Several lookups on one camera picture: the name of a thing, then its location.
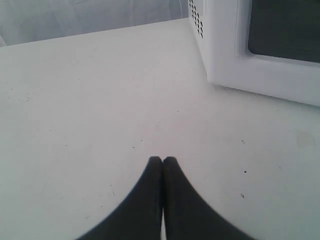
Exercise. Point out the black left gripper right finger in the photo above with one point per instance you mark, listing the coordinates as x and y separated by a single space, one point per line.
186 215

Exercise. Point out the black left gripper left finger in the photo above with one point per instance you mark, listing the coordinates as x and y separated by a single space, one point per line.
139 215

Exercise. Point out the white microwave door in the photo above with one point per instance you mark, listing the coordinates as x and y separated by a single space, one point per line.
269 47

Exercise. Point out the white microwave oven body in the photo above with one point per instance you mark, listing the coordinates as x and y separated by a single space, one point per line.
200 17

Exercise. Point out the white backdrop curtain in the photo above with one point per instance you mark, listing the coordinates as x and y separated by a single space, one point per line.
24 21

